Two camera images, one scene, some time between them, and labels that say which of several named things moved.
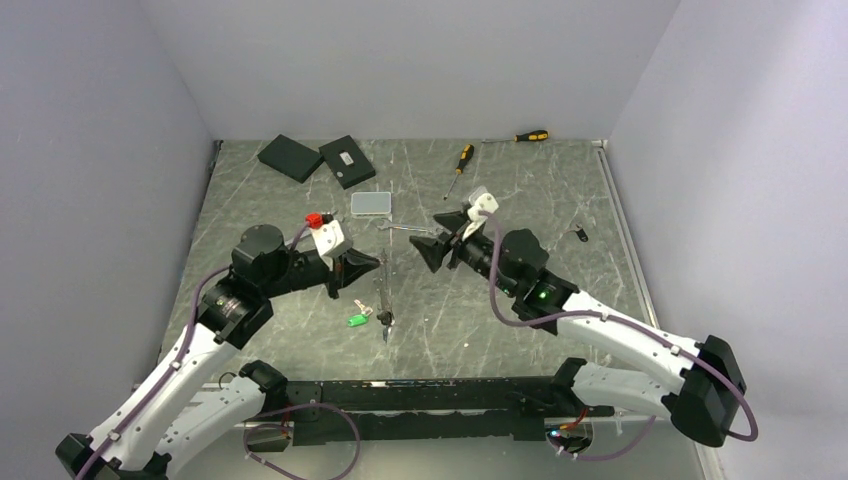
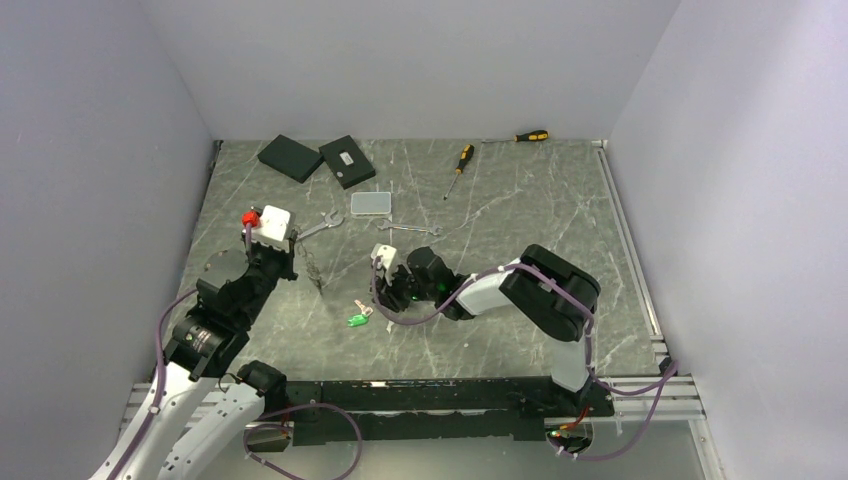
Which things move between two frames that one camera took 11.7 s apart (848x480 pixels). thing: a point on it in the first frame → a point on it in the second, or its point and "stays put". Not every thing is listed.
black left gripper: [348, 265] → [286, 257]
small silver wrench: [383, 226] stays put
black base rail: [495, 409] stays put
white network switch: [370, 202] stays put
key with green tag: [360, 319] stays put
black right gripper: [433, 250] → [388, 292]
